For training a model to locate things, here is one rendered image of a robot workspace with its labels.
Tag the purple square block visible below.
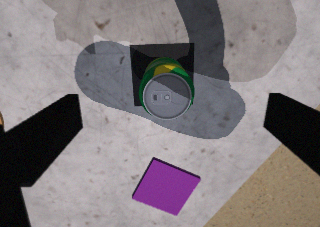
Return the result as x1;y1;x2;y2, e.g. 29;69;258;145
132;157;201;216

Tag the black square coaster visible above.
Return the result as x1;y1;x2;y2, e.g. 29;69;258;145
130;43;194;106

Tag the green and yellow drink can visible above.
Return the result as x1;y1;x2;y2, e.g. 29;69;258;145
139;57;195;120

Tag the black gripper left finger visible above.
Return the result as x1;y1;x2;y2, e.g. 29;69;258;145
0;94;83;227

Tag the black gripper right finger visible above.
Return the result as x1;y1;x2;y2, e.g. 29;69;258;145
263;93;320;176

